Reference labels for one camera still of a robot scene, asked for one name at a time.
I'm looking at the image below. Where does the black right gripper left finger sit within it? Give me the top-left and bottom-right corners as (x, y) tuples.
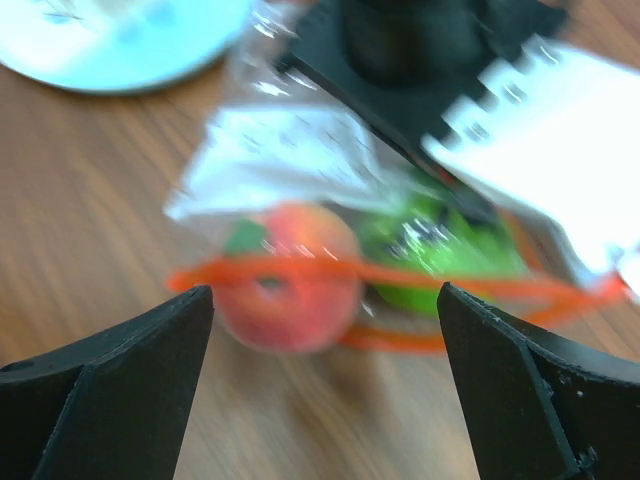
(1, 287), (214, 480)

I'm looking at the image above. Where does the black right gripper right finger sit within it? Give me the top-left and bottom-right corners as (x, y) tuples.
(437, 283), (639, 479)

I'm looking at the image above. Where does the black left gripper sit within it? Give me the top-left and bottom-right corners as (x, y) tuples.
(277, 1), (570, 220)

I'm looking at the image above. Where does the clear orange zip top bag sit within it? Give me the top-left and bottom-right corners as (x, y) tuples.
(164, 1), (628, 354)

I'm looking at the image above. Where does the fake tomato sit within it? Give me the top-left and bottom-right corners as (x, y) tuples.
(213, 204), (363, 353)

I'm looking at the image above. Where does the fake green watermelon ball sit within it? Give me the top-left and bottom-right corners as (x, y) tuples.
(357, 192), (529, 316)

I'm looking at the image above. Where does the blue beige round plate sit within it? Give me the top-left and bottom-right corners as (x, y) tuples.
(1, 1), (253, 95)

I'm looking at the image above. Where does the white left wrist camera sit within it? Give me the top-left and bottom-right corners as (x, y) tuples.
(421, 36), (639, 298)

